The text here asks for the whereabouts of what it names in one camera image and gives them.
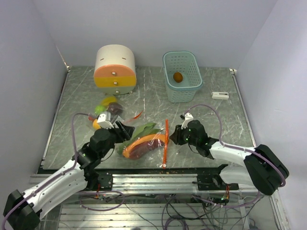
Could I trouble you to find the small orange fake food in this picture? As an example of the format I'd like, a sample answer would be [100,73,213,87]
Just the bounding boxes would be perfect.
[173,72,183,83]

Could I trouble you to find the small white device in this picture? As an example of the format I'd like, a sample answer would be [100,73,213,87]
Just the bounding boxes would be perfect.
[212,92,229,100]

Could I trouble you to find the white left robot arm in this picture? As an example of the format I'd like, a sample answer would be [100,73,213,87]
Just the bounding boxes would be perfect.
[2,121,135,230]

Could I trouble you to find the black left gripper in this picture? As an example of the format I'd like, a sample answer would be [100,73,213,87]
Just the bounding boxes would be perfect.
[98,119,134,158]

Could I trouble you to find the light blue plastic basket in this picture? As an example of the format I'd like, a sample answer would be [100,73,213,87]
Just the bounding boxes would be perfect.
[163,51,203,103]

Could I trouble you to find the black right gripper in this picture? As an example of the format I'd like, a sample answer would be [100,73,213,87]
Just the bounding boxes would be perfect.
[169,123,199,147]

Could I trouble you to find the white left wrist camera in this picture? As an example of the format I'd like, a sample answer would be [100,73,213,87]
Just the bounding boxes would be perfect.
[97,111,114,129]

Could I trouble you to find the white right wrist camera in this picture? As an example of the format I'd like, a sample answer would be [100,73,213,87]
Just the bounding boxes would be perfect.
[180,113,194,129]

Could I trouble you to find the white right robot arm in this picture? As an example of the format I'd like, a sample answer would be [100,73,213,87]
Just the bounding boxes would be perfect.
[170,120,289,196]

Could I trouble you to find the orange pumpkin slice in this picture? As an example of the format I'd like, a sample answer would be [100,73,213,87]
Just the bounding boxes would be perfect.
[122,133,168,160]

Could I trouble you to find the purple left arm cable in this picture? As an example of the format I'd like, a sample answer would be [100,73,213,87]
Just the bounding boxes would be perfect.
[1,112,101,230]

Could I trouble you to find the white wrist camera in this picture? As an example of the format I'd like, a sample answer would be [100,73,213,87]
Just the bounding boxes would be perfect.
[180,113,194,129]
[97,111,114,129]

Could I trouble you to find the zip bag with fruit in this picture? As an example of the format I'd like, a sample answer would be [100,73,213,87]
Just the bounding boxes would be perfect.
[87,95,144,131]

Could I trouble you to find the green fake leafy vegetable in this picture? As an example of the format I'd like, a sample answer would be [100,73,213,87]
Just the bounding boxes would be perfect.
[117,122,161,154]

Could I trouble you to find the zip bag with fake food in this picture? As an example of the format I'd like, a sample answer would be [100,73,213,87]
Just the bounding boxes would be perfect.
[117,119,169,168]

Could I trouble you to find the aluminium frame rail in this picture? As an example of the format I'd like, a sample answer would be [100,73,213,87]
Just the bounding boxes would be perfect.
[26,171,276,195]

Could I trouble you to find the round three-drawer cabinet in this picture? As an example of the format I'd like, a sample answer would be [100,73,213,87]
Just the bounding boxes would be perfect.
[94,45,137,95]

